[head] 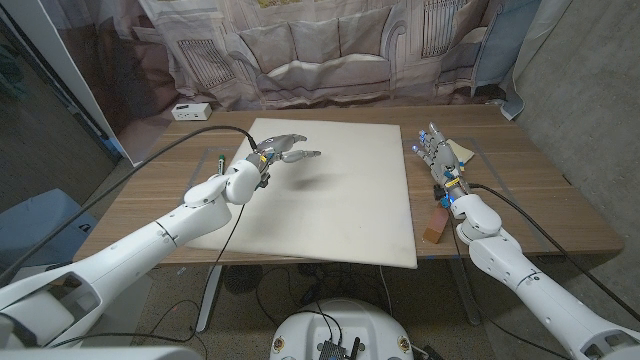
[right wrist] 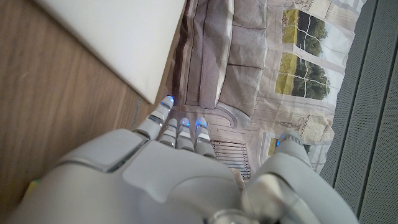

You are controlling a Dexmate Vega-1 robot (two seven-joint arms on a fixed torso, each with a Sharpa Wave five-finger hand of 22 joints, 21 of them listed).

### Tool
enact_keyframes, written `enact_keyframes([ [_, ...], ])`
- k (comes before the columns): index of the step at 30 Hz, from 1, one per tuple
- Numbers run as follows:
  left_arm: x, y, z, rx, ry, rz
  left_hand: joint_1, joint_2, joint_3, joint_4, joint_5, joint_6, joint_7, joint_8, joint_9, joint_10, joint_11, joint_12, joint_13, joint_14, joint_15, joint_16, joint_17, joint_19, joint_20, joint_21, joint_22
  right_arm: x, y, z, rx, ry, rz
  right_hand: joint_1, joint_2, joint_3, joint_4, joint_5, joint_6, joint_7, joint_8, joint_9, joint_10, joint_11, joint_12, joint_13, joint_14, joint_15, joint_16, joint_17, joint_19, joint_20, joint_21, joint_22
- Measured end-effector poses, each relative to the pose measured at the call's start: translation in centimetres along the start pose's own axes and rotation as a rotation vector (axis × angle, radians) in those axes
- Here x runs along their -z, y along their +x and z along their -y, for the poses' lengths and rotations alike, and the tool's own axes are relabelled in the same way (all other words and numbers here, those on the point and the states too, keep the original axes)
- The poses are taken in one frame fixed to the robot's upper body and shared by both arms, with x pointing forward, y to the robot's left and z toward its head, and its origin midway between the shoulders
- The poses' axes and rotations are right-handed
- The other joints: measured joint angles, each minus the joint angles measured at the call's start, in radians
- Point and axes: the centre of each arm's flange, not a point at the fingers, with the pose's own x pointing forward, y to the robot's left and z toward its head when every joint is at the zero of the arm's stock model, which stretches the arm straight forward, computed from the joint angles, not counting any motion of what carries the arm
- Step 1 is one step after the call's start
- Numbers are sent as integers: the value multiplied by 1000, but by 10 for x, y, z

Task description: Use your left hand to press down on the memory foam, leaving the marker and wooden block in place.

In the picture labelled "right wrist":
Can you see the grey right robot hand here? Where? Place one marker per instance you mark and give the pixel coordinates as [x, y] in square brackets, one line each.
[155, 186]

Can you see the white memory foam pad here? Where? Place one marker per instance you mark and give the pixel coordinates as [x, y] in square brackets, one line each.
[124, 37]

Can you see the printed living room backdrop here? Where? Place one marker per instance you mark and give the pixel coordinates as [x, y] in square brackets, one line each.
[248, 62]

